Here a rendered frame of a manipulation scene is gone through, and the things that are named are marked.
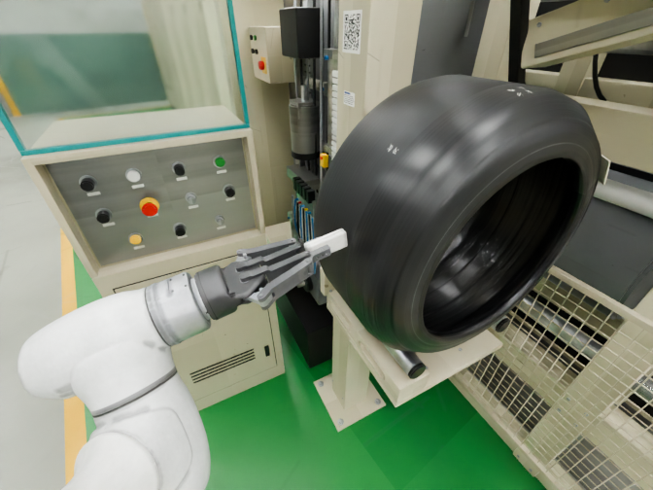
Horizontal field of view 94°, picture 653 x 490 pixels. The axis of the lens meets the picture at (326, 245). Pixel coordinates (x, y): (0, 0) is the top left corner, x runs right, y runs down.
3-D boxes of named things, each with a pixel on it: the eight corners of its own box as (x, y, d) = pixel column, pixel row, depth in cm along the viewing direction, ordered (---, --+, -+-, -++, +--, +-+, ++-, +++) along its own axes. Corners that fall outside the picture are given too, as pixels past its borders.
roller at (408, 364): (334, 286, 93) (334, 274, 91) (347, 281, 95) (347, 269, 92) (408, 382, 68) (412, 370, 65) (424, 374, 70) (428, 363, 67)
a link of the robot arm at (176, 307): (144, 273, 43) (187, 257, 45) (173, 313, 49) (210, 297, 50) (146, 317, 36) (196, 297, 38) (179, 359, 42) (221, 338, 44)
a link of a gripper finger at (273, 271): (237, 273, 44) (240, 279, 43) (308, 245, 47) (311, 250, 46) (245, 292, 47) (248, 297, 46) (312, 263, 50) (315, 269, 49)
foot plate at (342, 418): (313, 382, 160) (313, 380, 159) (357, 362, 170) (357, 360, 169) (337, 432, 141) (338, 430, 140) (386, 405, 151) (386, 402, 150)
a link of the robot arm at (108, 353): (155, 281, 48) (189, 358, 48) (42, 326, 43) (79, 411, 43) (132, 281, 37) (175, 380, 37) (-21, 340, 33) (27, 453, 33)
